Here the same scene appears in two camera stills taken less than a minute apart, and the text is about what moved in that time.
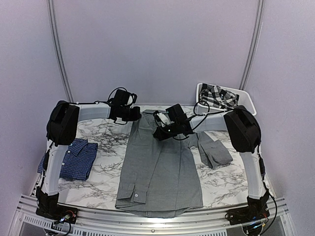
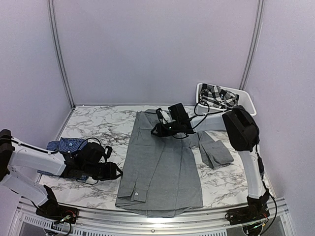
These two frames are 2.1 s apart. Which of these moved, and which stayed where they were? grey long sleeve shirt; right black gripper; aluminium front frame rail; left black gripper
Moved: left black gripper
Stayed: grey long sleeve shirt; right black gripper; aluminium front frame rail
